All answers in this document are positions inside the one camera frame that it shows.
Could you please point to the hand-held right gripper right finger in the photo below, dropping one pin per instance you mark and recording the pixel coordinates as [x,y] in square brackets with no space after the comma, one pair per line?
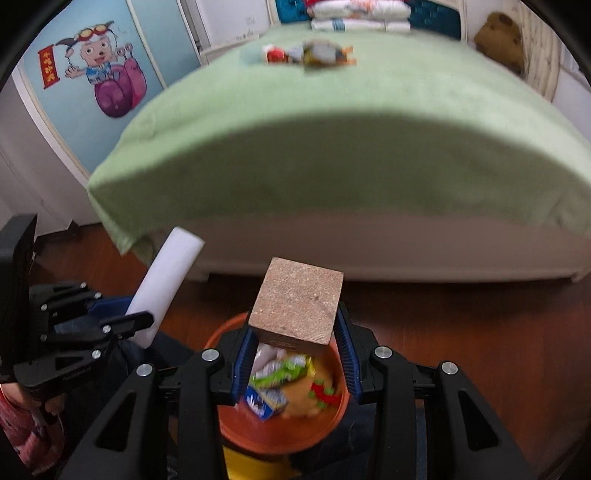
[347,355]

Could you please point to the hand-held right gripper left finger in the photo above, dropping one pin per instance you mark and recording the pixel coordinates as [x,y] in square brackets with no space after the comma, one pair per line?
[244,364]

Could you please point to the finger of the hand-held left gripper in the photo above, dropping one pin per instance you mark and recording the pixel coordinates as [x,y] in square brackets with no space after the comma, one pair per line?
[74,304]
[78,355]

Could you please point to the yellow-green snack packet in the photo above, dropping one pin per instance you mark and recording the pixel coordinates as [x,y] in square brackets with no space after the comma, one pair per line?
[281,371]

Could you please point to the blue milk carton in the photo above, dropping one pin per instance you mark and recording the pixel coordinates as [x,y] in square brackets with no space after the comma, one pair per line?
[263,401]

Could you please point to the red toy car green wheels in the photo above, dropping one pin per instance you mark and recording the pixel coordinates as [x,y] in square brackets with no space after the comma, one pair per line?
[325,392]

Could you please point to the orange plush toy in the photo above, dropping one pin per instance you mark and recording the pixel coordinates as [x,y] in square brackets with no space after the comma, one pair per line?
[300,401]

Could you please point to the brown wooden block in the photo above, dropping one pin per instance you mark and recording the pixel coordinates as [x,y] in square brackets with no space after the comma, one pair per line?
[298,300]

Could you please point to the orange plastic bin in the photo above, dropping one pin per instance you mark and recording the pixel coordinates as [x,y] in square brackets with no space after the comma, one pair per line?
[272,436]

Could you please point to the white foam tube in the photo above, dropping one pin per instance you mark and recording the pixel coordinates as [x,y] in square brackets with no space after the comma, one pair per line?
[164,281]

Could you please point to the person's left forearm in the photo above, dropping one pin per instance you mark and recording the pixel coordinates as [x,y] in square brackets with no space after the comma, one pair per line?
[23,438]

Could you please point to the person's left hand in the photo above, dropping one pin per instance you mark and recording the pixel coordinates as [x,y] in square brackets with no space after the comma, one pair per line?
[51,406]

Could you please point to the person's dark pants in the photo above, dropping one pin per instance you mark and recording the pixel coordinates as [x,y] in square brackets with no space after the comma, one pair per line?
[152,350]

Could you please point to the yellow plastic object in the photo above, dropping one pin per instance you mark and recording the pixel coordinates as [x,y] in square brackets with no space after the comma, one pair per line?
[251,466]

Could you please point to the bed with green blanket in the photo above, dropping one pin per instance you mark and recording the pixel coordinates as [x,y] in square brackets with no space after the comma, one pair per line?
[346,152]

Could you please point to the cream nightstand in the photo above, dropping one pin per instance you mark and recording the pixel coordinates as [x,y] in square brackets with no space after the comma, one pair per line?
[228,46]

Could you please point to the printed snack pouch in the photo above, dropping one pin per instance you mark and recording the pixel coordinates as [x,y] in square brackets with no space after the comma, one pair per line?
[323,52]

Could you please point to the translucent green plastic cup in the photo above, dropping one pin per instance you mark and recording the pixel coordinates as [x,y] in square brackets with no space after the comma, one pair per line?
[249,54]

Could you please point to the red and white carton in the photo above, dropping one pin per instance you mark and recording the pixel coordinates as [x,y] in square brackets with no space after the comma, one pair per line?
[276,54]

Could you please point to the white folded quilt blue band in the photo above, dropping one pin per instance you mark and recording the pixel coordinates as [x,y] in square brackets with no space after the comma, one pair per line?
[360,25]

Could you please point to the floral folded quilt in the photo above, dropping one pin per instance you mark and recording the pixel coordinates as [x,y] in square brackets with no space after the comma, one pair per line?
[360,8]

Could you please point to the cream headboard blue padding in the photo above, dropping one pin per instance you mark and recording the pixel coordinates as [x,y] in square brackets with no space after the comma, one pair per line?
[434,18]

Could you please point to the brown plush bear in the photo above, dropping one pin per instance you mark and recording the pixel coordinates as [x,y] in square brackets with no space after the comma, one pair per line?
[501,39]

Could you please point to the floral cream curtain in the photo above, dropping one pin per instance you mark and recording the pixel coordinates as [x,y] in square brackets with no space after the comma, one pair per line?
[542,60]

